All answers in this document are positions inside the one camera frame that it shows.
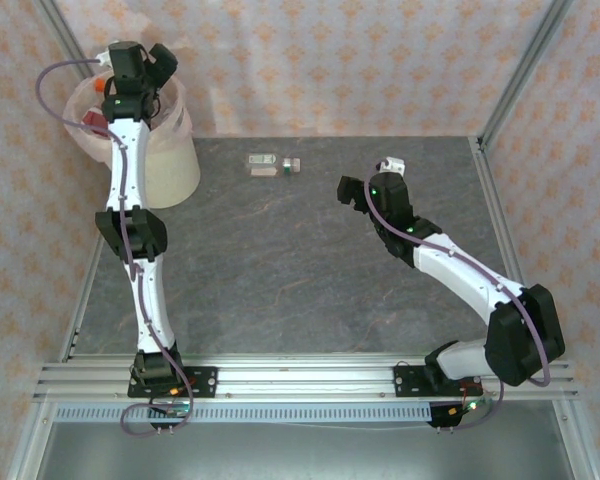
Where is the pink translucent bin liner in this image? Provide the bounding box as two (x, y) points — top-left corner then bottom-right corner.
(62, 74), (194, 156)

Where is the slotted grey cable duct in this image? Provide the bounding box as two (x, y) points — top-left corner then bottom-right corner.
(52, 402), (434, 424)

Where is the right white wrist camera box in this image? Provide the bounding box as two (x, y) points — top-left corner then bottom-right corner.
(377, 156), (406, 176)

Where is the controller circuit board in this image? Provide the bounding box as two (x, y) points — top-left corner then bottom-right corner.
(148, 397), (192, 420)
(459, 397), (496, 416)

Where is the right controller circuit board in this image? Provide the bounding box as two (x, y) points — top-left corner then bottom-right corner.
(459, 397), (496, 416)

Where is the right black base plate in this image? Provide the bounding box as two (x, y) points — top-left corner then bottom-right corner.
(393, 364), (485, 400)

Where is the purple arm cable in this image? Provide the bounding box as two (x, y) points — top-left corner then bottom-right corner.
(364, 159), (552, 434)
(34, 57), (196, 437)

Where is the aluminium frame post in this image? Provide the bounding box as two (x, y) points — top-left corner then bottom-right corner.
(32, 0), (84, 54)
(478, 0), (579, 151)

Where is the cream plastic bin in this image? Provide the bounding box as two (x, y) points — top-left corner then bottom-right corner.
(62, 74), (202, 210)

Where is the right aluminium table rail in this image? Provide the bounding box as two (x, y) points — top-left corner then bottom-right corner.
(471, 134), (536, 291)

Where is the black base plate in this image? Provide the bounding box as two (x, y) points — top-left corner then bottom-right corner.
(127, 365), (219, 400)
(393, 364), (485, 400)

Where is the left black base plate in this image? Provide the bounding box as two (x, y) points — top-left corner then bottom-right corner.
(127, 365), (219, 400)

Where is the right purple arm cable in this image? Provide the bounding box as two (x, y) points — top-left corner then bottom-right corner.
(364, 159), (552, 434)

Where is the left controller circuit board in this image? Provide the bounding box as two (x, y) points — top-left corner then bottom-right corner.
(148, 397), (192, 420)

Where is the aluminium mounting rail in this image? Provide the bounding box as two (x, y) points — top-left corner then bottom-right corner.
(32, 353), (581, 402)

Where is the grey metal lower shelf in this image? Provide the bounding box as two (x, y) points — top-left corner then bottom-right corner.
(32, 419), (579, 480)

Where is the clear flat bottle green collar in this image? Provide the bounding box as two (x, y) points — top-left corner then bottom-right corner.
(244, 151), (303, 180)

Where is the right aluminium frame post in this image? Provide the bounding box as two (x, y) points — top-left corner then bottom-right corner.
(478, 0), (579, 151)

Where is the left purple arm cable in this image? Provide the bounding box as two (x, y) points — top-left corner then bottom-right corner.
(34, 57), (196, 437)

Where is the left aluminium frame post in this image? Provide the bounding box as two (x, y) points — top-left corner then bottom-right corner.
(32, 0), (84, 54)

